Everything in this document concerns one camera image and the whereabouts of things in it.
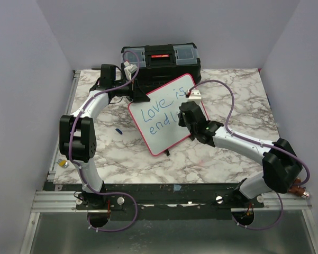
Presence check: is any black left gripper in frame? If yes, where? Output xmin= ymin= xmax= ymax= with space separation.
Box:
xmin=112 ymin=77 xmax=150 ymax=102

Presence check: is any pink framed whiteboard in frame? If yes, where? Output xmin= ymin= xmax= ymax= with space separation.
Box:
xmin=128 ymin=74 xmax=195 ymax=156

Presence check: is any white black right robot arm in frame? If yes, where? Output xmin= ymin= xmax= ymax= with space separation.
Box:
xmin=179 ymin=102 xmax=302 ymax=207

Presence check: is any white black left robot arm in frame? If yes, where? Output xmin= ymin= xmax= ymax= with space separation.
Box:
xmin=59 ymin=61 xmax=140 ymax=209

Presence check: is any black plastic toolbox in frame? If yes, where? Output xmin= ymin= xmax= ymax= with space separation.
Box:
xmin=121 ymin=42 xmax=201 ymax=93

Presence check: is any blue tape piece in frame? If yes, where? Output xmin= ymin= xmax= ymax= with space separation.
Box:
xmin=173 ymin=184 xmax=181 ymax=191

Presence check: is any yellow silver small part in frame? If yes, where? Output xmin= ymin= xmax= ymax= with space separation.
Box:
xmin=57 ymin=159 xmax=69 ymax=168

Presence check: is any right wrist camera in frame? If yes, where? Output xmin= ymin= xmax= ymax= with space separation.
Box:
xmin=186 ymin=89 xmax=202 ymax=104

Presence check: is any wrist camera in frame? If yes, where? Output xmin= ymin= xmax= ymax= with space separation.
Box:
xmin=124 ymin=61 xmax=138 ymax=80
xmin=186 ymin=89 xmax=202 ymax=104

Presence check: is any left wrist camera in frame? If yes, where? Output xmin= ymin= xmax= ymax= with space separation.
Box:
xmin=124 ymin=61 xmax=138 ymax=80

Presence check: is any black mounting rail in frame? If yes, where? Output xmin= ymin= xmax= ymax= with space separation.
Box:
xmin=32 ymin=183 xmax=264 ymax=221

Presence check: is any aluminium frame rail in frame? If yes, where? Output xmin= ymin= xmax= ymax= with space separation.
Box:
xmin=47 ymin=70 xmax=80 ymax=182

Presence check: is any red brown cable connector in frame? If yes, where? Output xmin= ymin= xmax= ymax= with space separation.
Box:
xmin=288 ymin=178 xmax=310 ymax=199

